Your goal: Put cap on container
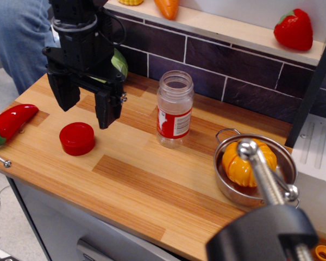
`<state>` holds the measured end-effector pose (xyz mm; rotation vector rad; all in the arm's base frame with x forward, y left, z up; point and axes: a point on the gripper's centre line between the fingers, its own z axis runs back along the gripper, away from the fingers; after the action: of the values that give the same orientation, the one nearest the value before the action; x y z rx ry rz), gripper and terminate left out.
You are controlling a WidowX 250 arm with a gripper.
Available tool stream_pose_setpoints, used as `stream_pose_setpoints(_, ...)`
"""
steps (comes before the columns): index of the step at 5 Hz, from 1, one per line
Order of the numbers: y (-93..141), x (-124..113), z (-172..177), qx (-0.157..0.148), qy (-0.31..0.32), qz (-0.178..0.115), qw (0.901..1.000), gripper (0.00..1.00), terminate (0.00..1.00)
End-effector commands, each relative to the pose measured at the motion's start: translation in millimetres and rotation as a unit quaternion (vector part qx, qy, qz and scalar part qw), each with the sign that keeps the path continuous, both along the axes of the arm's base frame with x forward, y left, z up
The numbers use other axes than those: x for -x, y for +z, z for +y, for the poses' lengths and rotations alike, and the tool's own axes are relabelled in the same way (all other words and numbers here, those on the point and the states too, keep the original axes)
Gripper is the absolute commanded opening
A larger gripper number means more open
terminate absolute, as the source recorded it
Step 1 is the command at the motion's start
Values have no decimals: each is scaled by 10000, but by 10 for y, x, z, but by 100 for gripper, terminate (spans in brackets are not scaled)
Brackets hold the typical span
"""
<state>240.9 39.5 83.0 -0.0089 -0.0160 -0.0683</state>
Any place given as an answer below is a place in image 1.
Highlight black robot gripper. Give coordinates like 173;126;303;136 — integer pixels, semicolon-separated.
43;15;125;129

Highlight red plastic cap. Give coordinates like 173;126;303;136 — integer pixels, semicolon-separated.
59;122;95;156

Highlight green toy cabbage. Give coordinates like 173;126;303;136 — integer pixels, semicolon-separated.
89;48;129;83

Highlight red toy chili pepper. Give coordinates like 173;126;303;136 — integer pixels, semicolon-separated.
0;104;39;146

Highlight clear plastic spice jar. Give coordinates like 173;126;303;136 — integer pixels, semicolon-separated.
156;70;194;148

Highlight person leg in jeans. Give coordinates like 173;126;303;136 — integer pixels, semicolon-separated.
0;0;56;94

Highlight yellow toy corn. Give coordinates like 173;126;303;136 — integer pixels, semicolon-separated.
118;0;143;6

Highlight orange toy carrot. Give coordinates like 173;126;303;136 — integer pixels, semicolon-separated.
154;0;179;20

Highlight wooden shelf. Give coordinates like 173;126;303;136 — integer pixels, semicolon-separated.
105;1;326;66

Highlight orange toy pumpkin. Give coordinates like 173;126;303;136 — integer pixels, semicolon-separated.
222;139;277;188

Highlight steel pot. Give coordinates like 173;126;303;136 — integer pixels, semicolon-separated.
214;128;298;207

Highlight red toy strawberry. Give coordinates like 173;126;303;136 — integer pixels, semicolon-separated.
273;9;313;51

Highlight black metal clamp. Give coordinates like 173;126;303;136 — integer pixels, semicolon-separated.
206;139;319;260

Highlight white toy sink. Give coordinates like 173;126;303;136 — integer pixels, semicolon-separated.
292;114;326;181

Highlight grey cabinet drawer handle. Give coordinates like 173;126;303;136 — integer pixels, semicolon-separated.
77;239;111;260

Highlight black shelf post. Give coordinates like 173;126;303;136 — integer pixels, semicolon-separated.
285;45;326;148

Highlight orange plastic ring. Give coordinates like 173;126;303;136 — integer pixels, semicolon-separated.
314;244;326;261

